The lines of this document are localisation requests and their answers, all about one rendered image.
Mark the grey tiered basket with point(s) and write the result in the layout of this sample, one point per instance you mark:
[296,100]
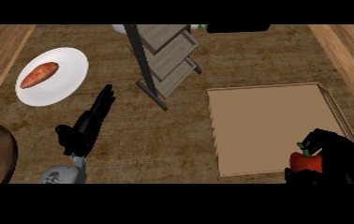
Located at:
[166,62]

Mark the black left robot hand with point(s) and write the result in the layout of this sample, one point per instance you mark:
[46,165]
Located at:
[91,124]

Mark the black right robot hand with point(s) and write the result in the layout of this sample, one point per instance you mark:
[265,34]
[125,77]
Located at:
[333,152]

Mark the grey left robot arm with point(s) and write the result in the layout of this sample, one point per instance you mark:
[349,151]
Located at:
[67,173]

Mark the tan wooden tray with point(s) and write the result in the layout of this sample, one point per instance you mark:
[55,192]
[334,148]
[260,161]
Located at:
[274,127]

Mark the black appliance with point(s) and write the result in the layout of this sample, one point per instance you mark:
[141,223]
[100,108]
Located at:
[238,28]

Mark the green and white object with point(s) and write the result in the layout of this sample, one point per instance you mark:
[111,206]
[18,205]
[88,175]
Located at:
[198,26]

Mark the white round object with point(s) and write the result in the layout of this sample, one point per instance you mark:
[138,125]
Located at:
[119,28]

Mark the white plate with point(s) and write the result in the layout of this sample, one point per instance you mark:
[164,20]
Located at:
[52,76]

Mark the orange sweet potato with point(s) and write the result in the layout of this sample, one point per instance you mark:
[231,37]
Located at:
[39,74]

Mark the red bell pepper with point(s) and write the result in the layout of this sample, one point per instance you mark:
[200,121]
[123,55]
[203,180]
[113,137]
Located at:
[306,162]

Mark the dark brown round object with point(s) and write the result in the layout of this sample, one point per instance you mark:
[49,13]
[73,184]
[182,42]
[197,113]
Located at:
[7,155]

